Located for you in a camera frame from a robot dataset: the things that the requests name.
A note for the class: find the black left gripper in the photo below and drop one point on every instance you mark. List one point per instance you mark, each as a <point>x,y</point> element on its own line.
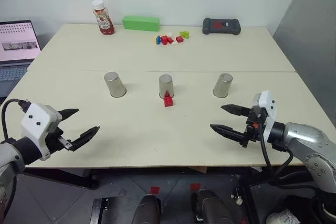
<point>54,140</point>

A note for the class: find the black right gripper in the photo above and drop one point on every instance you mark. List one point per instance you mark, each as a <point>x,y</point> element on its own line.
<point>253,129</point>

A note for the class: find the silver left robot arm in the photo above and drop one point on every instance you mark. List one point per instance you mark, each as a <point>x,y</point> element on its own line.
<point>9,157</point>

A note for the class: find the steel cup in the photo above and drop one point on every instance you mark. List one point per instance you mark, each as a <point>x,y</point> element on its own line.
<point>166,83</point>
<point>222,85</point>
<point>115,85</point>

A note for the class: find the red floor tape square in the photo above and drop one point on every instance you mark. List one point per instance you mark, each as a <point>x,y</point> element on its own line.
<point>155,189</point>
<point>195,187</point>

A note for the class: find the dark rounded shape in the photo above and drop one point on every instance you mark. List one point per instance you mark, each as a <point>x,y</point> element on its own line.
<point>212,208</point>
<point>147,211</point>

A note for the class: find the black metal floor plate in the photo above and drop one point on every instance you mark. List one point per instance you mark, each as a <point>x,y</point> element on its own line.
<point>101,211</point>

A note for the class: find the black controller with red screen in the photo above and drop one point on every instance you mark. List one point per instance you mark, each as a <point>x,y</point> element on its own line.
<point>221,26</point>

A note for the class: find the grey open laptop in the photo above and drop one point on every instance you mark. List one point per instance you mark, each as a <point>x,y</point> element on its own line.
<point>15,51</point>

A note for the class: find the red flat toy brick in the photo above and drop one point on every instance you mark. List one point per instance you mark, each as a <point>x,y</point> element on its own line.
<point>179,39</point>

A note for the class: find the green toy brick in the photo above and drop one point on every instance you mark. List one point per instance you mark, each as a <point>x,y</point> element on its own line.
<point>185,34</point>

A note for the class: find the small red toy brick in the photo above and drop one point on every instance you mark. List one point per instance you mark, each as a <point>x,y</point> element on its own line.
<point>171,40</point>

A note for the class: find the large red toy brick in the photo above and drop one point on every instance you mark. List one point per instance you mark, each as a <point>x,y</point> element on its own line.
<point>165,40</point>

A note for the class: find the red ketchup bottle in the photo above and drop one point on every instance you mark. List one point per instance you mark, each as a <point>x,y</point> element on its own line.
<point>105,22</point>

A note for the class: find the white toy brick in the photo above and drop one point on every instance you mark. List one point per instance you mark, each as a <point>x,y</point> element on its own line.
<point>169,34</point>

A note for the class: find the white shoe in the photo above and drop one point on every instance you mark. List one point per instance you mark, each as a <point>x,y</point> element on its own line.
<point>282,218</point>

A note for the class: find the blue toy brick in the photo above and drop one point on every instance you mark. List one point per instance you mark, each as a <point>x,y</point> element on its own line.
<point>158,40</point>

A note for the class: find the yellow toy brick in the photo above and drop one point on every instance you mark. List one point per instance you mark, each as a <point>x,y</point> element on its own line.
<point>155,40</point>

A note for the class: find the green rectangular box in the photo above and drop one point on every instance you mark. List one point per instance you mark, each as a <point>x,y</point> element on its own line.
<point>140,22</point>

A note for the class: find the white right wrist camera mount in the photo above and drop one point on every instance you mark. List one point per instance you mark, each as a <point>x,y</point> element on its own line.
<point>267,108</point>

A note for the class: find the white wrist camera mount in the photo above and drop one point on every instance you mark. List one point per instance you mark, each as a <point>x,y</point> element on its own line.
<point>36,119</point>
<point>267,108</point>

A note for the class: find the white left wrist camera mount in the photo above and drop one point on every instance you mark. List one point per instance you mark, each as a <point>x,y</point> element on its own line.
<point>36,119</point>

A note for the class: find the black table frame beam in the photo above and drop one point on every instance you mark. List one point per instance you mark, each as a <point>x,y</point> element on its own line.
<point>63,179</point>

